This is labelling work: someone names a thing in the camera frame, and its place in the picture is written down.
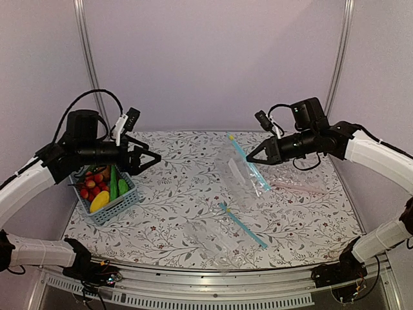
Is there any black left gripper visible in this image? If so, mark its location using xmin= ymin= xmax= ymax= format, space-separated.
xmin=77 ymin=134 xmax=161 ymax=175

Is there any clear bag blue zipper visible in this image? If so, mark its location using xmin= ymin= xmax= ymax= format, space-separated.
xmin=183 ymin=202 xmax=268 ymax=273
xmin=214 ymin=134 xmax=271 ymax=211

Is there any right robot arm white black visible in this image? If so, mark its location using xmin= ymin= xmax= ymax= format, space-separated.
xmin=246 ymin=98 xmax=412 ymax=304

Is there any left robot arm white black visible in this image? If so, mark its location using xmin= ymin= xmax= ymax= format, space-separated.
xmin=1 ymin=106 xmax=161 ymax=287

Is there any clear bag pink zipper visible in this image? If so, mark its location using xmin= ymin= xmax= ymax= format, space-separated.
xmin=268 ymin=163 xmax=327 ymax=194

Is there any brown potato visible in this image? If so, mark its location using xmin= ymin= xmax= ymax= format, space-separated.
xmin=98 ymin=165 xmax=111 ymax=181

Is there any long green cucumber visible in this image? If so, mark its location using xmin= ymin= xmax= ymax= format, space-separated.
xmin=110 ymin=165 xmax=119 ymax=202

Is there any dark green cucumber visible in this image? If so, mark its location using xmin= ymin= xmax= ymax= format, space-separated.
xmin=86 ymin=165 xmax=106 ymax=173

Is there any red cherry bunch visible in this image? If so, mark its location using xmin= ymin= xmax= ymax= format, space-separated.
xmin=70 ymin=171 xmax=110 ymax=202

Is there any yellow mango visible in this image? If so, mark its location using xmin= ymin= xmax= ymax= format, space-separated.
xmin=90 ymin=191 xmax=110 ymax=213

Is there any light blue plastic basket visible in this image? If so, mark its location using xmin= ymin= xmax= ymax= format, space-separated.
xmin=69 ymin=165 xmax=138 ymax=225

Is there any floral table mat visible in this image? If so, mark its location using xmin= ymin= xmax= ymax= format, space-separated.
xmin=65 ymin=132 xmax=363 ymax=269

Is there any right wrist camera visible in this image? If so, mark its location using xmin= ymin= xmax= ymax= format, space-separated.
xmin=254 ymin=110 xmax=282 ymax=139

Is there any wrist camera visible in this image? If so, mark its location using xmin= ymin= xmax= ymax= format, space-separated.
xmin=110 ymin=107 xmax=141 ymax=147
xmin=254 ymin=110 xmax=282 ymax=139

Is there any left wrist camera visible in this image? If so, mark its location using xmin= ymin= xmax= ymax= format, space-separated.
xmin=110 ymin=107 xmax=141 ymax=147

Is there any left aluminium frame post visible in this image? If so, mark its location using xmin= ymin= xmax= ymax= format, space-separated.
xmin=73 ymin=0 xmax=110 ymax=125

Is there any aluminium frame post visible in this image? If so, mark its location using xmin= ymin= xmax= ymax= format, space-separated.
xmin=73 ymin=0 xmax=110 ymax=125
xmin=325 ymin=0 xmax=355 ymax=117

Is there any right aluminium frame post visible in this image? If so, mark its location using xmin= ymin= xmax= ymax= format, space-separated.
xmin=325 ymin=0 xmax=355 ymax=117

